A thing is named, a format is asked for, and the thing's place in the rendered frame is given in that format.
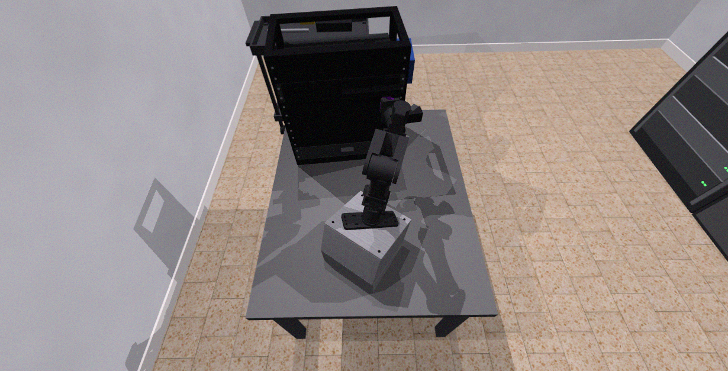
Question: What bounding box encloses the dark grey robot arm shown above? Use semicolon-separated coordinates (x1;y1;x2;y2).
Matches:
342;100;423;230

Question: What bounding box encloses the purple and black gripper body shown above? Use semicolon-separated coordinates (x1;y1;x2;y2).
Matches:
380;98;400;123

